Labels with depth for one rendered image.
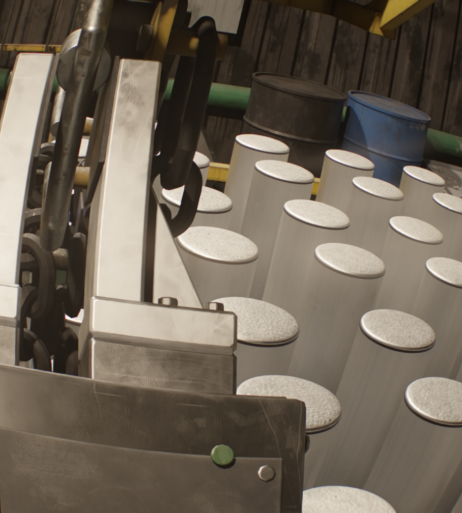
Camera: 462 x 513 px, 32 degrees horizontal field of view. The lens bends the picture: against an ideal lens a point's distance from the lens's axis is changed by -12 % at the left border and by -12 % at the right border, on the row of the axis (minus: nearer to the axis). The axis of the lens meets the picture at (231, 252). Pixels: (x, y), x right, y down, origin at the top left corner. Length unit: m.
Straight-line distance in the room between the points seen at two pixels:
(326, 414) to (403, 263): 0.98
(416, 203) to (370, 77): 3.19
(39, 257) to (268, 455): 0.28
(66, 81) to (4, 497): 0.25
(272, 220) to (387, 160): 2.88
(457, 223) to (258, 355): 1.26
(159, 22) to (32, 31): 4.95
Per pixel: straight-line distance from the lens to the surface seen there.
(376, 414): 1.60
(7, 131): 0.44
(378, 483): 1.43
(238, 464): 0.36
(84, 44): 0.45
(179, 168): 0.57
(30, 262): 0.60
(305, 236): 2.05
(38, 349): 0.62
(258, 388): 1.27
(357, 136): 5.23
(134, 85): 0.46
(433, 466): 1.37
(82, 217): 0.68
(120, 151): 0.43
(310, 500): 1.04
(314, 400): 1.27
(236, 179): 2.62
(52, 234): 0.49
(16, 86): 0.45
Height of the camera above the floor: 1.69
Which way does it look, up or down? 21 degrees down
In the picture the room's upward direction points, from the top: 12 degrees clockwise
